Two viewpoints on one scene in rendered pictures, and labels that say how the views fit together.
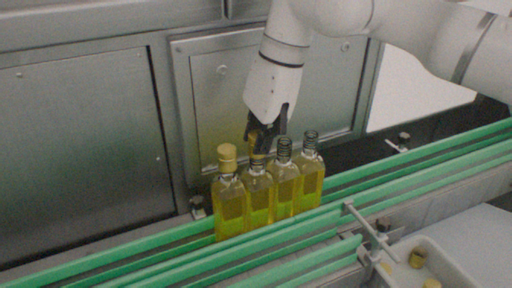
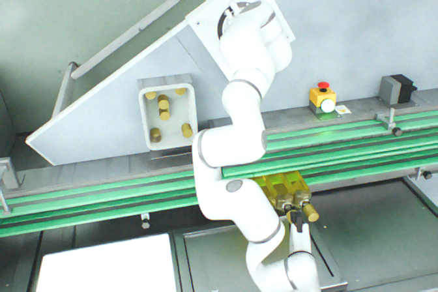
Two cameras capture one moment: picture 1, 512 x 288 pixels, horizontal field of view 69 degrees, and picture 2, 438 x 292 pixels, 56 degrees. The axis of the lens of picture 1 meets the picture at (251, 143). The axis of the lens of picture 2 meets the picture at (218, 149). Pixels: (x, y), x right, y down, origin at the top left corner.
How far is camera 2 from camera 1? 84 cm
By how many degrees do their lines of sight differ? 33
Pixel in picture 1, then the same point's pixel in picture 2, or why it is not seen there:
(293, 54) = not seen: hidden behind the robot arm
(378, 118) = (159, 243)
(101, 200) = (350, 207)
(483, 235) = (81, 139)
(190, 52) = (334, 278)
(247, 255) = (285, 159)
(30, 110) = (404, 252)
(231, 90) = not seen: hidden behind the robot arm
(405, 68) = (146, 277)
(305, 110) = (233, 249)
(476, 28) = (277, 231)
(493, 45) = (275, 220)
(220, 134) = not seen: hidden behind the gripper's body
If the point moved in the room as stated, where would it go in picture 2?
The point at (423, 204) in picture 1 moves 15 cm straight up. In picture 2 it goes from (138, 171) to (140, 199)
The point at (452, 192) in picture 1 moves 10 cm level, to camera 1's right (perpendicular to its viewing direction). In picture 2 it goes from (107, 176) to (75, 170)
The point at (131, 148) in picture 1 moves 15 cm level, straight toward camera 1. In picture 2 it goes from (343, 233) to (350, 198)
